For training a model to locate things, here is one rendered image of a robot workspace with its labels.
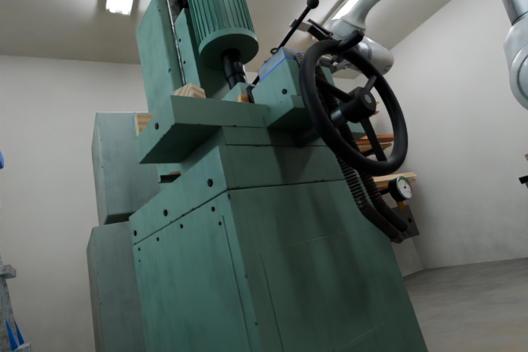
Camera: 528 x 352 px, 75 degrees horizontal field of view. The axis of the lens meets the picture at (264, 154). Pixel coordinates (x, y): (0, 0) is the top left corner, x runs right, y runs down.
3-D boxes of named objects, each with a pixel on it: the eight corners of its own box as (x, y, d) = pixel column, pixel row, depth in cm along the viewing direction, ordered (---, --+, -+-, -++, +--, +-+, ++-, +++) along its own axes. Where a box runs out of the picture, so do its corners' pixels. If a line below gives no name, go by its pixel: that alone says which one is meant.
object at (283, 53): (286, 60, 74) (280, 39, 75) (257, 87, 82) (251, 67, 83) (327, 69, 82) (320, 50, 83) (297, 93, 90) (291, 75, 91)
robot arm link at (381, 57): (361, 78, 113) (336, 60, 121) (387, 85, 123) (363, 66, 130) (379, 49, 108) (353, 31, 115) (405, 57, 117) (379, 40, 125)
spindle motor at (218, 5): (218, 29, 89) (196, -61, 98) (190, 67, 102) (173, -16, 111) (270, 42, 100) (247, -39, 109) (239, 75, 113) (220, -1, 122)
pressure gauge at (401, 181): (405, 207, 83) (394, 176, 85) (392, 211, 86) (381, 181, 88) (419, 205, 87) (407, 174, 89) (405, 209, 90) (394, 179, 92)
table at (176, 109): (196, 97, 54) (189, 64, 56) (136, 164, 76) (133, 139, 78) (400, 119, 92) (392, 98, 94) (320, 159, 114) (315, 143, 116)
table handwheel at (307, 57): (434, 158, 71) (355, 185, 52) (358, 187, 86) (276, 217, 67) (376, 39, 77) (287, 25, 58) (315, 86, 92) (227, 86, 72)
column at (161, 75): (190, 192, 97) (152, -10, 117) (162, 212, 113) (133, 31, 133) (254, 187, 111) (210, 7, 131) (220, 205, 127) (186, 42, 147)
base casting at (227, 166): (225, 189, 62) (214, 143, 65) (130, 246, 104) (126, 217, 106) (369, 177, 90) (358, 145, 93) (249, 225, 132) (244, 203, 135)
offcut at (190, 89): (194, 99, 67) (190, 82, 68) (176, 108, 69) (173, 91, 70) (207, 105, 71) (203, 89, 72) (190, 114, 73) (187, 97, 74)
